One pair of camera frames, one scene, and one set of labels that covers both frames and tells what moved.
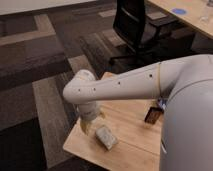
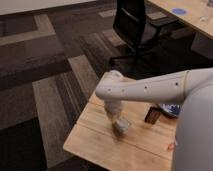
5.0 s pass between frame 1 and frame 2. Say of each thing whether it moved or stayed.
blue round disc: stayed
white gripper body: moved
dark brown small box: stayed
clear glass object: stayed
